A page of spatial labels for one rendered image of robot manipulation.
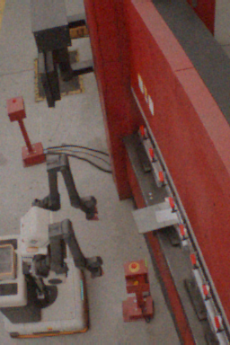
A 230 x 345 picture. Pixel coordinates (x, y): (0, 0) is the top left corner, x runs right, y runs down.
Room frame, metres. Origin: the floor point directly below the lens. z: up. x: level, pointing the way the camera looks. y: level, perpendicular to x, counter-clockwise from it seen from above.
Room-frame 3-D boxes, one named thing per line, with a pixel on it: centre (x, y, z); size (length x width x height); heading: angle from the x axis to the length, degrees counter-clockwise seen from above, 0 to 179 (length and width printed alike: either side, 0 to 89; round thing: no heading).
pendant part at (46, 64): (2.67, 0.39, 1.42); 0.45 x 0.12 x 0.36; 4
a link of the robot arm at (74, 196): (1.60, 0.29, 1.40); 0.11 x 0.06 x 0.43; 179
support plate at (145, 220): (1.52, -0.20, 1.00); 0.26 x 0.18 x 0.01; 98
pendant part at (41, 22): (2.72, 0.31, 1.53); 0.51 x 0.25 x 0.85; 4
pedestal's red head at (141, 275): (1.23, -0.03, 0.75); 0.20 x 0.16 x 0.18; 178
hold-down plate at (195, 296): (0.94, -0.37, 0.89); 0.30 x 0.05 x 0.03; 8
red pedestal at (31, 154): (3.05, 0.84, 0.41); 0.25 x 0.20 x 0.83; 98
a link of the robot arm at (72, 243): (1.17, 0.29, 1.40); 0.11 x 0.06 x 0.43; 179
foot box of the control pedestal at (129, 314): (1.23, 0.00, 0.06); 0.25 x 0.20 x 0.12; 88
